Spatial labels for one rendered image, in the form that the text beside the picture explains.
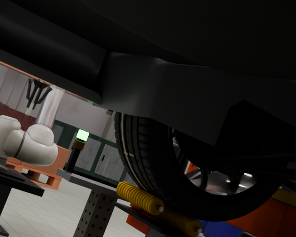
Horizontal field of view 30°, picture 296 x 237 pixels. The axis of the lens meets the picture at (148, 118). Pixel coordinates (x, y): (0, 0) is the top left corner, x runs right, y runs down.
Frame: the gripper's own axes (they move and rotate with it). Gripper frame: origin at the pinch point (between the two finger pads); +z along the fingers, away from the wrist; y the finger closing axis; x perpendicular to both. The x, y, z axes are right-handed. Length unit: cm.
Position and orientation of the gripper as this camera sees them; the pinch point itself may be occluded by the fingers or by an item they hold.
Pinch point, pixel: (29, 108)
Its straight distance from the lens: 273.7
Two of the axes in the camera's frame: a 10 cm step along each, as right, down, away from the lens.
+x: 3.8, 0.8, -9.2
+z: -3.8, 9.2, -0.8
